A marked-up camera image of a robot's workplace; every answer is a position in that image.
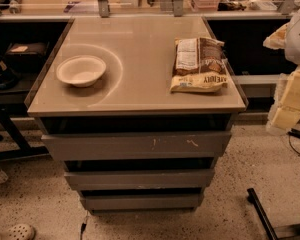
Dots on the grey drawer cabinet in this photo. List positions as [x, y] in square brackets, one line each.
[133, 95]

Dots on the grey drawer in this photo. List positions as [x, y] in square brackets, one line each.
[121, 146]
[153, 179]
[108, 203]

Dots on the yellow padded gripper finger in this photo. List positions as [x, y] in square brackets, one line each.
[284, 114]

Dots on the brown yellow snack bag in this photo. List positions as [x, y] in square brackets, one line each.
[198, 66]

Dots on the black cable plug on floor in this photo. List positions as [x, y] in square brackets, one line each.
[83, 226]

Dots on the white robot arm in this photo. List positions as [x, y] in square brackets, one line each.
[287, 37]

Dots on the black power adapter with cable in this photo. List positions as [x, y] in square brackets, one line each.
[294, 140]

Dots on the black box on shelf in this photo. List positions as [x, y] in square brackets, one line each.
[26, 57]

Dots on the white perforated clog shoe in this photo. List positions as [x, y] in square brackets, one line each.
[18, 232]

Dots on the white paper bowl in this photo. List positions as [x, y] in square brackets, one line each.
[81, 71]

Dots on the black side table frame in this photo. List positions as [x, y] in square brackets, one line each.
[16, 96]

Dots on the grey bottom drawer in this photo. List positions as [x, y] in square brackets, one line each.
[108, 203]

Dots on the grey top drawer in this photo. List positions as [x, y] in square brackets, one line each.
[121, 146]

